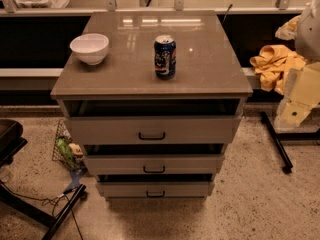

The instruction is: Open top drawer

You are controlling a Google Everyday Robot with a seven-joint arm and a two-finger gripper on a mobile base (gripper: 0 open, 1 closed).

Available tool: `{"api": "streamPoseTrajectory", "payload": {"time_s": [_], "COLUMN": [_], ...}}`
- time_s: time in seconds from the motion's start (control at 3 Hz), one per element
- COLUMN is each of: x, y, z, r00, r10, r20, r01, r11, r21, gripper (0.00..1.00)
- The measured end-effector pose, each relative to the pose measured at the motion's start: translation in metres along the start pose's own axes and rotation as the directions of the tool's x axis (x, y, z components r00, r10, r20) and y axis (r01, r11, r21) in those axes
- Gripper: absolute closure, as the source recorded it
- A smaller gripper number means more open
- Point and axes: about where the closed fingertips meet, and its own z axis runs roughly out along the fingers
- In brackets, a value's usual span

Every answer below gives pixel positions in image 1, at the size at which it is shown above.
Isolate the grey drawer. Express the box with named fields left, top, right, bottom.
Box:
left=65, top=116, right=241, bottom=145
left=84, top=154, right=224, bottom=175
left=96, top=181, right=214, bottom=198

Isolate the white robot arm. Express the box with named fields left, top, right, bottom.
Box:
left=274, top=0, right=320, bottom=130

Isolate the grey drawer cabinet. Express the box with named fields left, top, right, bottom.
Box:
left=51, top=11, right=252, bottom=183

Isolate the yellow crumpled cloth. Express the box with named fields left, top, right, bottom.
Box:
left=249, top=14, right=308, bottom=96

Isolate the black stand leg right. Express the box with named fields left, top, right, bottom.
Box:
left=260, top=112, right=320, bottom=174

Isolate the blue soda can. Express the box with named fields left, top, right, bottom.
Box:
left=154, top=35, right=176, bottom=79

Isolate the white ceramic bowl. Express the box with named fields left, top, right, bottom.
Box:
left=70, top=33, right=109, bottom=65

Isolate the blue object on floor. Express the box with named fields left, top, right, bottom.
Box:
left=63, top=168, right=87, bottom=195

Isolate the green item in basket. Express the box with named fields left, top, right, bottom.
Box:
left=56, top=137, right=75, bottom=164

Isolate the black stand left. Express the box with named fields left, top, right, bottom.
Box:
left=0, top=118, right=88, bottom=240

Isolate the black cable behind cabinet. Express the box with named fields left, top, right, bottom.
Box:
left=221, top=3, right=234, bottom=24

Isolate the wire mesh basket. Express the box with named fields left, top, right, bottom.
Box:
left=52, top=120, right=85, bottom=171

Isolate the black floor cable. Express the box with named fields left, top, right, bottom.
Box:
left=0, top=180, right=84, bottom=240

